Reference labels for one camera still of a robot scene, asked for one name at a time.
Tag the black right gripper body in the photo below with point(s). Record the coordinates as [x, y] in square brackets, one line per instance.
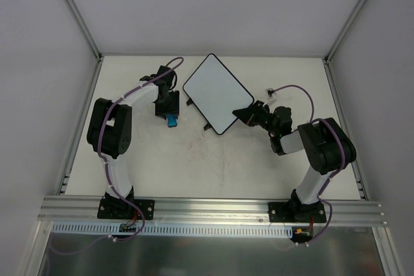
[255, 114]

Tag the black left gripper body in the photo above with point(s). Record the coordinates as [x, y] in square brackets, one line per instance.
[167, 108]

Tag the blue whiteboard eraser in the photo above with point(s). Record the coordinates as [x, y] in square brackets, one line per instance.
[171, 120]

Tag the black framed whiteboard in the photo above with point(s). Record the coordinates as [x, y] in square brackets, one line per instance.
[216, 93]

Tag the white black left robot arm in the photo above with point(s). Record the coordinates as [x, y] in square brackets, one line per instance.
[110, 129]

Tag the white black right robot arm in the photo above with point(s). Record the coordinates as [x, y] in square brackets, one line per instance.
[328, 150]

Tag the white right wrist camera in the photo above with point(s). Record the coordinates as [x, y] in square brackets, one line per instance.
[271, 96]

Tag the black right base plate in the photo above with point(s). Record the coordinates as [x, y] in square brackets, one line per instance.
[279, 212]

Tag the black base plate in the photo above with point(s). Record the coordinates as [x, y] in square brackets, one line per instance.
[111, 208]
[279, 212]

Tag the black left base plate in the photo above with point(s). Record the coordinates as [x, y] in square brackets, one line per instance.
[111, 208]

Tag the white slotted cable duct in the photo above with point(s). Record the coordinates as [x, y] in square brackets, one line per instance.
[176, 230]

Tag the aluminium frame post left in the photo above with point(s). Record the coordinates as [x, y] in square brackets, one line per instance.
[77, 15]

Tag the aluminium frame post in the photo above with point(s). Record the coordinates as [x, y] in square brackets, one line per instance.
[349, 22]
[77, 15]

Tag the aluminium mounting rail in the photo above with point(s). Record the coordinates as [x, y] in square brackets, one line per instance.
[354, 213]

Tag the aluminium frame post right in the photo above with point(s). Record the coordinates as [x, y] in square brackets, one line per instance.
[349, 22]

